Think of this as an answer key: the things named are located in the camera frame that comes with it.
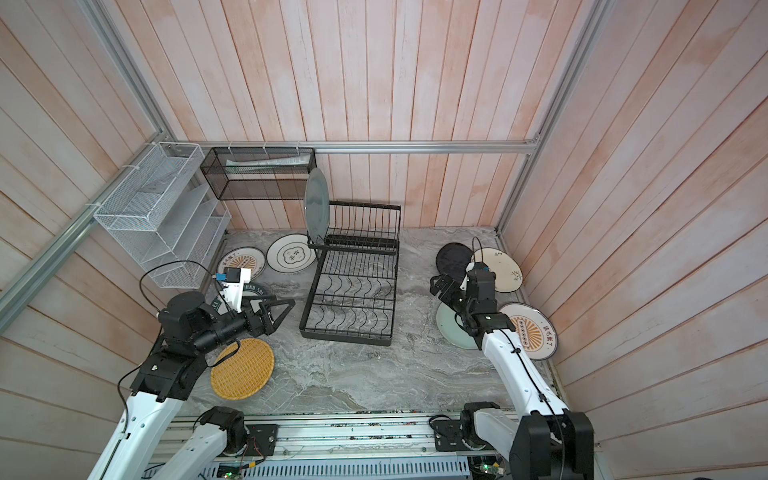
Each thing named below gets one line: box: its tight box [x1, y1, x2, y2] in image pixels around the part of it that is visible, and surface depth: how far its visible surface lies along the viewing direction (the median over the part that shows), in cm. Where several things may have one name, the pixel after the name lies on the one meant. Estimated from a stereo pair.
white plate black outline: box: [266, 233, 317, 273], surface depth 114 cm
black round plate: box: [436, 242, 473, 284], surface depth 113 cm
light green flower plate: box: [436, 302, 479, 350], surface depth 90 cm
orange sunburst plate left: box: [217, 246, 266, 281], surface depth 113 cm
